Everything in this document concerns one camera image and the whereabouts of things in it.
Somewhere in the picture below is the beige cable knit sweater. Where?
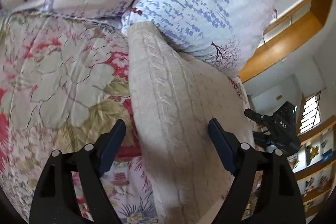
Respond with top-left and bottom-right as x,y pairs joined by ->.
127,22 -> 254,223

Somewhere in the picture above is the floral bed quilt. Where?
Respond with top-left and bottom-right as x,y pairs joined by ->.
1,13 -> 159,223

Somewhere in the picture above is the window with bars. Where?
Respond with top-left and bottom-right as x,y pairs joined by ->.
299,91 -> 321,134

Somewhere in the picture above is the wooden wall shelf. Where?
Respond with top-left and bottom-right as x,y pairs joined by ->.
239,0 -> 333,83

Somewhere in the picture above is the white blue floral pillow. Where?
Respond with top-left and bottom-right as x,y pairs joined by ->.
121,0 -> 274,77

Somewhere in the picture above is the wooden bookshelf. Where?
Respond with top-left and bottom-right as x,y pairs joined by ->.
292,115 -> 335,223

